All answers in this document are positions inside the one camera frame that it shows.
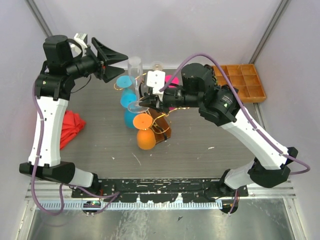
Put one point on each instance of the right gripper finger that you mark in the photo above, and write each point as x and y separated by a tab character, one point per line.
152	104
149	96

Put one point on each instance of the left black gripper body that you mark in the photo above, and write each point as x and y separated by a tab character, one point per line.
89	64

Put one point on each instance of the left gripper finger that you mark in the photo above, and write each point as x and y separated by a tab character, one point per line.
107	55
111	72

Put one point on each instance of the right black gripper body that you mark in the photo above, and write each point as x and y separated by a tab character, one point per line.
173	97

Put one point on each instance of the light blue wine glass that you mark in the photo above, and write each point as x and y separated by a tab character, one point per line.
128	96

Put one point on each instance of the clear wine glass front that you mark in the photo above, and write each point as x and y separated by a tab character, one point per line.
135	73

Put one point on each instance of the red cloth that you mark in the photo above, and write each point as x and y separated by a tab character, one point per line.
72	124

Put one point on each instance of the wooden compartment tray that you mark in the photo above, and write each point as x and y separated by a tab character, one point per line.
245	78

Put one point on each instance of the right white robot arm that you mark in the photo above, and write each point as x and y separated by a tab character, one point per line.
217	104

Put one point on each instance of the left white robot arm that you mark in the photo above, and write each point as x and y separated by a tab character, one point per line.
66	61

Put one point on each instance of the pink wine glass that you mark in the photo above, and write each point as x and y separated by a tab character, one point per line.
174	83

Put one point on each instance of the gold wine glass rack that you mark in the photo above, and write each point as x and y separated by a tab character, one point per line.
161	128

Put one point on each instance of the orange wine glass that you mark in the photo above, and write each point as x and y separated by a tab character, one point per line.
145	136

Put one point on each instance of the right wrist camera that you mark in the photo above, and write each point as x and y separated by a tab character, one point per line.
156	81

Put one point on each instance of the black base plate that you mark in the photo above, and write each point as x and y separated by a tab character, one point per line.
163	190

